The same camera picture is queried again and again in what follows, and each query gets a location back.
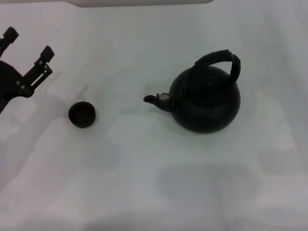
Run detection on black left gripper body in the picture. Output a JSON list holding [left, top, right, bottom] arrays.
[[0, 60, 24, 114]]

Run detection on small dark teacup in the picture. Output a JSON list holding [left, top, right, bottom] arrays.
[[68, 101, 96, 129]]

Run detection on black round teapot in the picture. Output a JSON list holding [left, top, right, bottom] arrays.
[[143, 49, 241, 135]]

